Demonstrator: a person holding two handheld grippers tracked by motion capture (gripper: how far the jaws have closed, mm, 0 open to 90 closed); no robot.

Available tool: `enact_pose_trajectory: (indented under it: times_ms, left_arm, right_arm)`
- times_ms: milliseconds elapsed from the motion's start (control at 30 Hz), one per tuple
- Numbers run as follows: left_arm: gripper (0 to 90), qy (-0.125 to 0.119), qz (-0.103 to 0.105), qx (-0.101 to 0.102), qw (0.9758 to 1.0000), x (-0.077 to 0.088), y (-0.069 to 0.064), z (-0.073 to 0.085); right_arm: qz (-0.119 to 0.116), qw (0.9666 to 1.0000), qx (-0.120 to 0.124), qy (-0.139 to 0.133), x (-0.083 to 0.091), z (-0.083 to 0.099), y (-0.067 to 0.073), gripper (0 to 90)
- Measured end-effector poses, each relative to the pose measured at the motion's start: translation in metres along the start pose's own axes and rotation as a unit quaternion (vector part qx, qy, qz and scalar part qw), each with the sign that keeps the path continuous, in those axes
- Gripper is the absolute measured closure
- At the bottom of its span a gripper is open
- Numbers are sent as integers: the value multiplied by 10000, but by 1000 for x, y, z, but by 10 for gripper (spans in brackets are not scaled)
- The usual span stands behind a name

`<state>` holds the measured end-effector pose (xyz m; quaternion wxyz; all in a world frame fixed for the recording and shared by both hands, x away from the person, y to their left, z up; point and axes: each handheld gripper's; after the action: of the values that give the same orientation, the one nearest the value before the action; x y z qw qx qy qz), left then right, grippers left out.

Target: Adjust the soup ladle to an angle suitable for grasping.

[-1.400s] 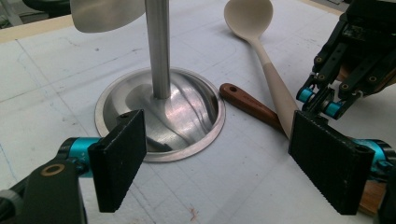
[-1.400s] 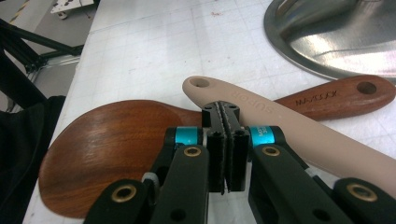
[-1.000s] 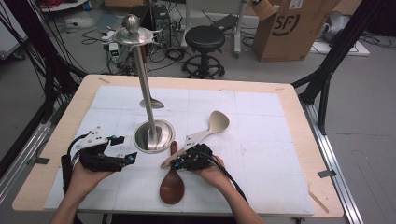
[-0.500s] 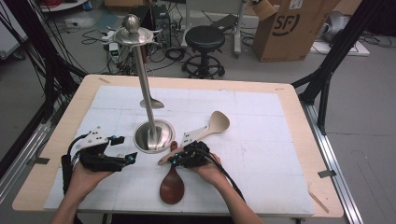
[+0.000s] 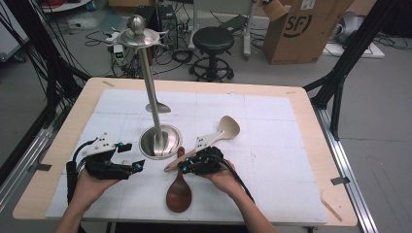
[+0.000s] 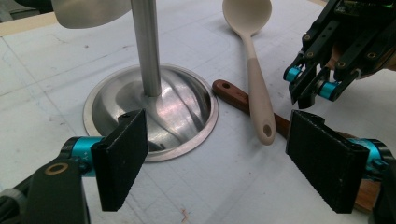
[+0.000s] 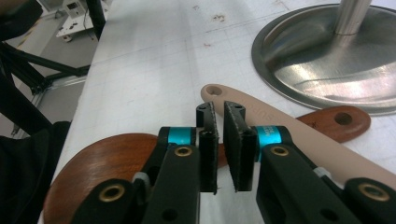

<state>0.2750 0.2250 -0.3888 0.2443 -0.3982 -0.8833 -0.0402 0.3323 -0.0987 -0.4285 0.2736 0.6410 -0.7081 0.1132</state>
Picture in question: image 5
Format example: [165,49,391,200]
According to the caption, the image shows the black computer tower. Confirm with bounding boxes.
[134,4,179,51]

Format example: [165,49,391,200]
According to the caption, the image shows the white power device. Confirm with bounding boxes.
[112,42,126,64]

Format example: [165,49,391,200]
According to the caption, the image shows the black floor cables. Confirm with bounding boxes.
[85,28,195,77]

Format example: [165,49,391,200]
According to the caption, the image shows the white gridded mat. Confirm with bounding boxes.
[45,87,328,226]

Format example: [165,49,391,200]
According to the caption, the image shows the white floor board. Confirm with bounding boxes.
[322,42,386,60]

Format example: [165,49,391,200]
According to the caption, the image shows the grey tape piece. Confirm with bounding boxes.
[27,163,52,173]
[329,176,351,186]

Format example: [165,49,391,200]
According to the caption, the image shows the steel utensil stand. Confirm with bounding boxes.
[105,14,183,160]

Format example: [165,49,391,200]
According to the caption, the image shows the black metal frame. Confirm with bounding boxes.
[0,0,92,129]
[302,0,401,142]

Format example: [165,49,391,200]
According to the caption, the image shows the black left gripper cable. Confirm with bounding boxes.
[66,138,98,206]

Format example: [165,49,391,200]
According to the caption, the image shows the black round stool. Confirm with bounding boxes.
[189,26,235,83]

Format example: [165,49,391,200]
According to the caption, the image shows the large metal spoon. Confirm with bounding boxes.
[145,45,172,115]

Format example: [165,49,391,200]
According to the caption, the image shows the person's right hand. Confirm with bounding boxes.
[207,161,242,199]

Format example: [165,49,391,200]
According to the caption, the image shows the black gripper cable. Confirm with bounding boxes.
[66,138,98,206]
[207,153,256,204]

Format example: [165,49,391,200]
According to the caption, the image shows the brown cardboard box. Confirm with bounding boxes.
[261,0,356,66]

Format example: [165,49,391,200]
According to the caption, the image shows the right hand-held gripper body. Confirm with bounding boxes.
[189,135,227,177]

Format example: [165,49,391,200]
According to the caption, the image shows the aluminium floor rail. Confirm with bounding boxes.
[0,127,54,212]
[315,106,378,233]

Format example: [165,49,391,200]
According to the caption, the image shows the person's left hand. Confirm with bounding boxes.
[75,169,121,210]

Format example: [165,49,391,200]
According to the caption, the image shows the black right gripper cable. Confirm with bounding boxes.
[207,153,256,204]

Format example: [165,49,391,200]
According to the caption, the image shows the white round table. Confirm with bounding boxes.
[40,0,93,14]

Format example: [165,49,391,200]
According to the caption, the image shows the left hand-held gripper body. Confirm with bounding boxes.
[85,132,134,181]

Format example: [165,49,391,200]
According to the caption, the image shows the grey round appliance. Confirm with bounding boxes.
[333,12,365,45]

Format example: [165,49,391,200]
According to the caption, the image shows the dark brown wooden spoon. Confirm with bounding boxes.
[165,146,192,214]

